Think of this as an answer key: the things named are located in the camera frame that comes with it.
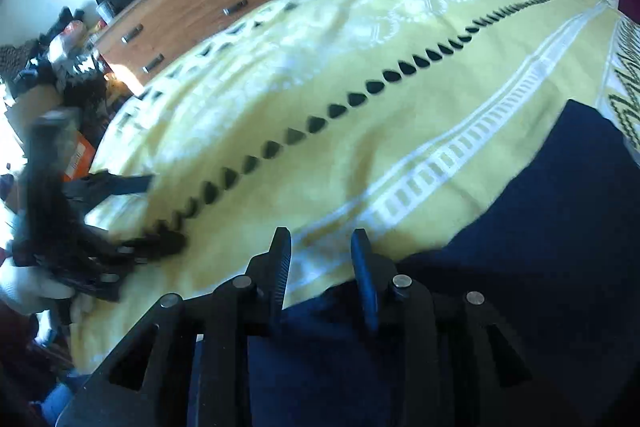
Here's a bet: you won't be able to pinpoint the wooden dresser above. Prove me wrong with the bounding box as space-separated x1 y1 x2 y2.
94 0 274 88

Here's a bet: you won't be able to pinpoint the orange packet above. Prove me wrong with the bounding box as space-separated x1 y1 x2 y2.
62 131 95 178

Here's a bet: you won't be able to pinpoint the navy shorts with grey waistband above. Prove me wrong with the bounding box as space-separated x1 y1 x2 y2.
190 99 640 427

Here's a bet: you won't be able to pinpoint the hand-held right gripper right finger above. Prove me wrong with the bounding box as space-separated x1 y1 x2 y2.
350 228 598 427

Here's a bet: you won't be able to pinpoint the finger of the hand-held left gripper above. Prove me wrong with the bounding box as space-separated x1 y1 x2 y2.
64 172 156 204
90 226 189 266

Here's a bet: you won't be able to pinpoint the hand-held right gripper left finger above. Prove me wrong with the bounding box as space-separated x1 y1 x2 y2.
57 227 293 427

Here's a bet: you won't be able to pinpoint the yellow patterned bedspread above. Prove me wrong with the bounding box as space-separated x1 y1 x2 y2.
67 0 640 373

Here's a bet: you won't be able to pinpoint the clutter pile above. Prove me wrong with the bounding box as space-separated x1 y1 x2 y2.
0 6 132 128

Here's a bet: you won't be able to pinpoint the person's left forearm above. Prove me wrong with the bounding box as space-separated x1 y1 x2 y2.
0 302 71 408

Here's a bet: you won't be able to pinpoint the person's left hand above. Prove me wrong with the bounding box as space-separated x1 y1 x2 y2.
0 256 77 316

